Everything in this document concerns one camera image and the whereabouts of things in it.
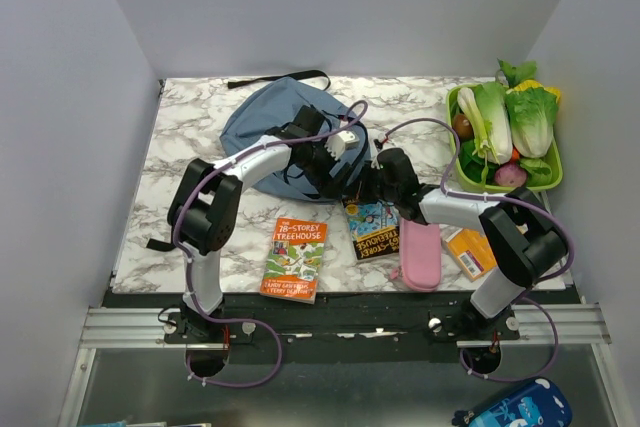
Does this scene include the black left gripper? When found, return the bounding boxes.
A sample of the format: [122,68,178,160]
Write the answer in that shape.
[296,136,351,200]

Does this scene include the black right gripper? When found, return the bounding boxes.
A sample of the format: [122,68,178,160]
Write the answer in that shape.
[343,160,399,205]

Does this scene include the black storey treehouse book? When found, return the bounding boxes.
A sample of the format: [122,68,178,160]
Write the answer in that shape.
[342,199,400,261]

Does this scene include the blue student backpack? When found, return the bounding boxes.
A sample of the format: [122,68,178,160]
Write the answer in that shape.
[145,69,372,252]

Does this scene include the orange storey treehouse book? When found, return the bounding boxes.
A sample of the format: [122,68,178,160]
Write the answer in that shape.
[259,217,328,304]

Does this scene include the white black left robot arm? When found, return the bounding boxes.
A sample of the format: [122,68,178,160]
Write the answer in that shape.
[168,106,362,342]

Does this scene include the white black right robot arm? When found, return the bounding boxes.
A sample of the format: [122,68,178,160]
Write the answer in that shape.
[354,148,574,339]

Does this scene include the pink pencil case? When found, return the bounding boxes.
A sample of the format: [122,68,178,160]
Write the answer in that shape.
[391,218,442,292]

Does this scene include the green plastic vegetable basket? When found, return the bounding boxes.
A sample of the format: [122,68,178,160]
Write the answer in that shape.
[446,81,563,193]

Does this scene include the brown mushroom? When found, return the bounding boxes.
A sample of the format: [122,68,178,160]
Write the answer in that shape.
[452,114,474,142]

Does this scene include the orange notebook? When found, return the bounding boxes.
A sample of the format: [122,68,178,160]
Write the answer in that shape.
[443,228,497,281]

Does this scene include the white green leek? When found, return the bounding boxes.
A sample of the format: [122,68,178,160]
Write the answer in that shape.
[457,87,493,161]

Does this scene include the purple red onion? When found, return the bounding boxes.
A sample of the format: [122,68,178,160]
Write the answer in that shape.
[494,163,528,188]

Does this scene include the left napa cabbage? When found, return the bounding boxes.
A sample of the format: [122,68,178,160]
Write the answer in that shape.
[473,81,513,165]

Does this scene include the napa cabbage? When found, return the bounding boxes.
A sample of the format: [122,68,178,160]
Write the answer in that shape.
[505,88,559,158]
[473,81,513,165]

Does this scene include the right napa cabbage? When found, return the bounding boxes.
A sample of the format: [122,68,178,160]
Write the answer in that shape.
[505,88,559,158]

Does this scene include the green leafy lettuce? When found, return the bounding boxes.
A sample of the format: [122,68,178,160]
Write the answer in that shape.
[498,59,537,88]

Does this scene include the yellow corn cob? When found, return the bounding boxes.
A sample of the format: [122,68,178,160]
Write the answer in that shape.
[510,79,562,104]

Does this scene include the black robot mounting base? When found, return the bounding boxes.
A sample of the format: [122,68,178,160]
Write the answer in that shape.
[159,292,520,372]

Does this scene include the blue shark pencil case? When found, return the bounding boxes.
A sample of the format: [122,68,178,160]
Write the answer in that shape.
[451,377,574,427]

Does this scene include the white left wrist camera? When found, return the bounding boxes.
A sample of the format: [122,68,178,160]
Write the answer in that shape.
[325,130,359,160]

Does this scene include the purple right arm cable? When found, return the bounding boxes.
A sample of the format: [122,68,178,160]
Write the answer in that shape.
[377,117,577,382]

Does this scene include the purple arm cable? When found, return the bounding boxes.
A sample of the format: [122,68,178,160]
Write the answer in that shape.
[171,99,370,389]
[377,117,577,382]

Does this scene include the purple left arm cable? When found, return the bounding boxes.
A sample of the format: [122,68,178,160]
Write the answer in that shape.
[171,99,370,389]

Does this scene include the aluminium rail frame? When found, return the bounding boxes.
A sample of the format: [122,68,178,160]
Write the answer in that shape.
[80,304,612,350]

